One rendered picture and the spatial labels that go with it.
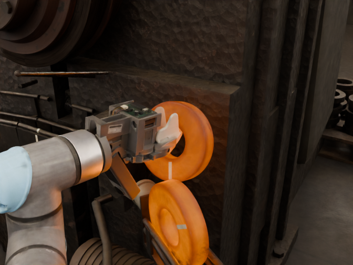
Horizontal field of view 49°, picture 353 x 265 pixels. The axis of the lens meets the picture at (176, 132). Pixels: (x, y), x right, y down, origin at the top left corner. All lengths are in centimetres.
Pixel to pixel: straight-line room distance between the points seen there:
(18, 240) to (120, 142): 20
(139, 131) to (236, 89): 28
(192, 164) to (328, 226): 127
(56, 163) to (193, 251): 25
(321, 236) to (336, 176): 53
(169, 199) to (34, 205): 22
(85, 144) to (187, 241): 22
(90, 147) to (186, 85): 33
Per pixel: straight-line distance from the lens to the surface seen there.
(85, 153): 55
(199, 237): 62
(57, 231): 57
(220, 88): 81
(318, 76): 161
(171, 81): 84
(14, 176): 51
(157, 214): 70
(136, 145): 61
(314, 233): 185
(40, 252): 51
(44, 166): 52
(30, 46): 93
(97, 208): 91
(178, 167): 73
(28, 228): 56
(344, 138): 240
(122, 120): 59
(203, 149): 70
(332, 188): 218
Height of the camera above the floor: 114
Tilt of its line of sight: 26 degrees down
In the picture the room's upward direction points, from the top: straight up
